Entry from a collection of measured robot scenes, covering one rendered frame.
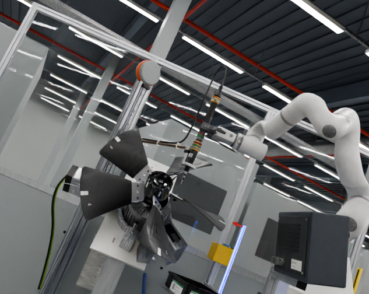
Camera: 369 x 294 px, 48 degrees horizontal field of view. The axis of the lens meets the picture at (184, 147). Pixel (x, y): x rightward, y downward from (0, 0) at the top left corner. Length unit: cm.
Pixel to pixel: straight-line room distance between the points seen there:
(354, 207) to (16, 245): 188
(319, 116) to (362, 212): 42
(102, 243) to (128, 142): 49
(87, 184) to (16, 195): 98
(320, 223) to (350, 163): 64
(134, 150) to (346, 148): 95
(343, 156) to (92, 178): 103
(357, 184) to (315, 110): 35
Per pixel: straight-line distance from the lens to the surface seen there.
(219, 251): 216
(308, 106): 176
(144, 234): 165
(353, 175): 179
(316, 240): 117
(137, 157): 197
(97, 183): 179
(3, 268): 272
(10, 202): 270
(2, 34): 378
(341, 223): 120
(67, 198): 263
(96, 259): 217
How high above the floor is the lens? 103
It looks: 11 degrees up
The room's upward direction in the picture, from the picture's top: 23 degrees clockwise
